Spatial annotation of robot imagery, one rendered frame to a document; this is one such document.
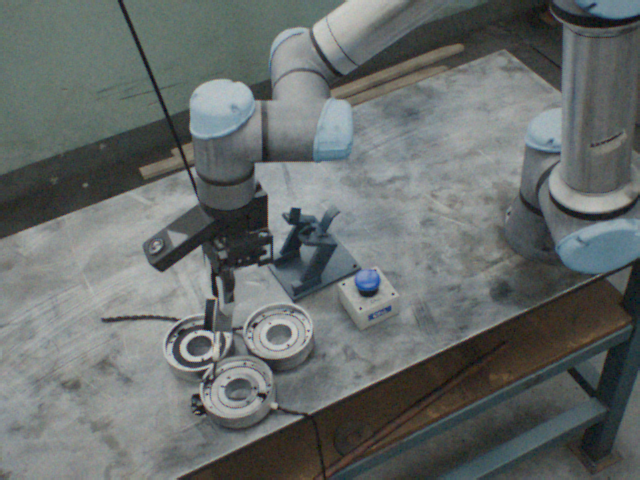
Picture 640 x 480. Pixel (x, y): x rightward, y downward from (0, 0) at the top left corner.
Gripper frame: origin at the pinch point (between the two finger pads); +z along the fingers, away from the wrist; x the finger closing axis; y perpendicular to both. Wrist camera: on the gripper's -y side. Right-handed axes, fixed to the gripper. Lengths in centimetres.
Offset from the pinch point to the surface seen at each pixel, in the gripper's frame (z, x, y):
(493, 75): 0, 37, 73
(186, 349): 7.9, -0.1, -5.6
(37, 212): 94, 144, -17
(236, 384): 8.4, -8.7, -1.0
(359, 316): 3.3, -8.1, 19.2
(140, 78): 59, 156, 26
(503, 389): 30, -14, 48
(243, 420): 6.9, -15.8, -2.6
